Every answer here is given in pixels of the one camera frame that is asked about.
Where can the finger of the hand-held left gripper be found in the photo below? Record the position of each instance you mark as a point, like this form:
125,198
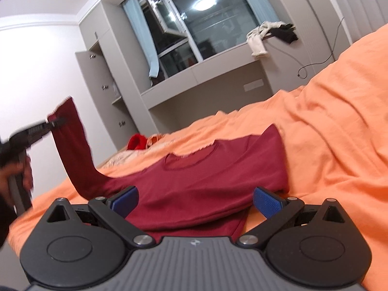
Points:
45,127

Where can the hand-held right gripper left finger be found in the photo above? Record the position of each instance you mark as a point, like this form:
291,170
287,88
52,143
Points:
125,199

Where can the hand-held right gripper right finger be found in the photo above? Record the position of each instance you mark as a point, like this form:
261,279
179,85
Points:
266,201

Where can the dark red shirt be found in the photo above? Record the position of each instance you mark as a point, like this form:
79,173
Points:
194,188

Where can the person's left hand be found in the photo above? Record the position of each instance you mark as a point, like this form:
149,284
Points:
26,172

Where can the beige patterned bed sheet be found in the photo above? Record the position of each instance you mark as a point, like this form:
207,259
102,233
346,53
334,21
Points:
127,157

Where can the bright red cloth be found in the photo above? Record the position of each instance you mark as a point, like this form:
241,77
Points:
137,142

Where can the small orange cloth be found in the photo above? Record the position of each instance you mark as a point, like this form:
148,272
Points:
152,139

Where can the grey wardrobe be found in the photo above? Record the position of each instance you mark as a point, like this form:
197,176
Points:
103,66

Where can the orange blanket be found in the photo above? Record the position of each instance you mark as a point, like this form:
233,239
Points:
333,127

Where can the white label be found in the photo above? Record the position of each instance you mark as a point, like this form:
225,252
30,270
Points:
253,84

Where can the light blue curtain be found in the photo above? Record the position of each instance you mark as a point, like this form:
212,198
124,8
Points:
142,33

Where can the white cloth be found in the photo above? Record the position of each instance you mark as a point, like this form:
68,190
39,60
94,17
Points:
257,41

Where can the black cloth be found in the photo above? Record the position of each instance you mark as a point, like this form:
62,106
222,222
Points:
285,33

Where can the window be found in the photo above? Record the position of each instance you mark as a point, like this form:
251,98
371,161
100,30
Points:
194,21

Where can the white padded headboard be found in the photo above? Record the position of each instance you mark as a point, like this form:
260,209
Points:
360,6

